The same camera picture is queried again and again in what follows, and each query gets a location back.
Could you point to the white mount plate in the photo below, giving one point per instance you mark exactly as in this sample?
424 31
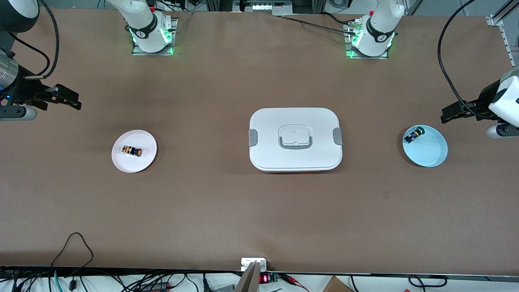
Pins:
247 261

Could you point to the light blue round plate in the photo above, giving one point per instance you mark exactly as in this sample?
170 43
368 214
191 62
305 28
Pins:
429 152

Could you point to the red black clip leads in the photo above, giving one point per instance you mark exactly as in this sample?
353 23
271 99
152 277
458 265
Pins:
294 281

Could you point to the aluminium frame profile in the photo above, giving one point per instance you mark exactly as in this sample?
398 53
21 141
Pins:
507 11

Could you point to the pink round plate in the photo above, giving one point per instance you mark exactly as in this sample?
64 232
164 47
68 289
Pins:
140 162

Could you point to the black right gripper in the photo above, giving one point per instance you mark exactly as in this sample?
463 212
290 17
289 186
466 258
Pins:
25 90

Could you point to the white lunch box grey latches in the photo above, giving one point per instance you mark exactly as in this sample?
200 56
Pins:
296 158

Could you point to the perforated aluminium bracket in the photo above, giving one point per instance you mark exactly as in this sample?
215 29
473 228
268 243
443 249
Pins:
502 36

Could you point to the grey mount beam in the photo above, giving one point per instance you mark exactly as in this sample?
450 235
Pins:
248 280

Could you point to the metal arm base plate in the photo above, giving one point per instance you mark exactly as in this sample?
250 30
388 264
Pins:
173 36
349 48

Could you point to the silver device with lit strip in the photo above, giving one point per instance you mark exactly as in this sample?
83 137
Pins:
263 6

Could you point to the red digit display module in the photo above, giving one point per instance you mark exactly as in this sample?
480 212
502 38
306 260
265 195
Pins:
265 278

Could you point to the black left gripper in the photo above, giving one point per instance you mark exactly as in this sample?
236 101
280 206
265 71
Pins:
481 103

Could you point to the brown cardboard piece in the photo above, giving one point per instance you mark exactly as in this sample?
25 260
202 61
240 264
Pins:
336 285

